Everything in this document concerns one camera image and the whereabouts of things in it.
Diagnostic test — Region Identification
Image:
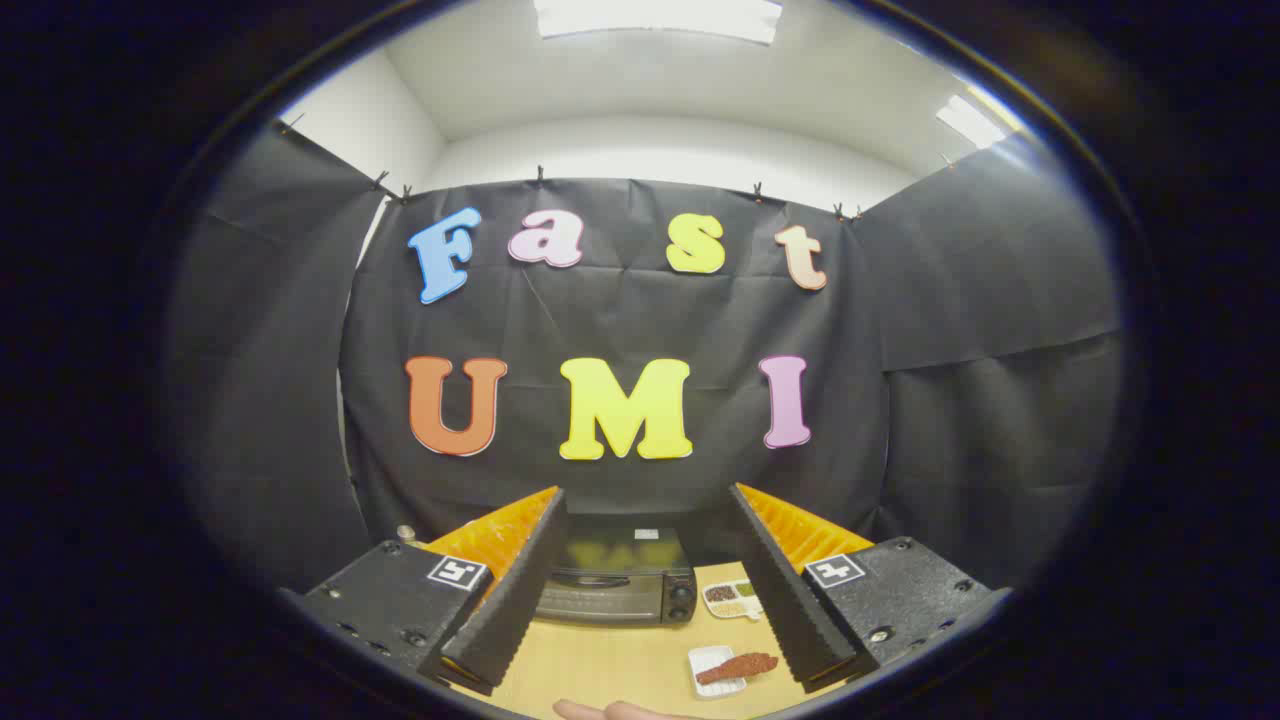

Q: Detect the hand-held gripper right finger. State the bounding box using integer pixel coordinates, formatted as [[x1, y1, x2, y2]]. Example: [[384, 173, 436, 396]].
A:
[[727, 482, 1011, 695]]

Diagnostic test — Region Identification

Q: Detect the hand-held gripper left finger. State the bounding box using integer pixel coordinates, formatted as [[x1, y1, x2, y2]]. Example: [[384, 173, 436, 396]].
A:
[[280, 486, 571, 698]]

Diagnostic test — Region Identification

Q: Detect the reddish brown meat slice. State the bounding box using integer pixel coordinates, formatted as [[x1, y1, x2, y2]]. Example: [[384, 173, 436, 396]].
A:
[[695, 652, 780, 687]]

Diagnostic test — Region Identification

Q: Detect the black toaster oven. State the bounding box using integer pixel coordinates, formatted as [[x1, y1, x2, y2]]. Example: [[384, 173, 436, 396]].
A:
[[535, 515, 699, 627]]

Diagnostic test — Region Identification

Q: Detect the white divided dish of beans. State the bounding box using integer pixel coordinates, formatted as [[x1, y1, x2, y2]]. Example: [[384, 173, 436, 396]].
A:
[[700, 577, 766, 621]]

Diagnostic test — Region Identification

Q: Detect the white rectangular tray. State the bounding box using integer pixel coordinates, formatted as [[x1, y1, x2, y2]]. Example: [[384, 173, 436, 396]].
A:
[[688, 645, 749, 698]]

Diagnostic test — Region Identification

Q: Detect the small ceiling light panel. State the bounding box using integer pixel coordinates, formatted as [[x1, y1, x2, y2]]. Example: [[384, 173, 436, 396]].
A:
[[936, 94, 1007, 150]]

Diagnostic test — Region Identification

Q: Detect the large ceiling light panel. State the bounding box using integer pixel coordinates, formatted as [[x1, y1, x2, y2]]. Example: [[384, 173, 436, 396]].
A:
[[533, 0, 783, 47]]

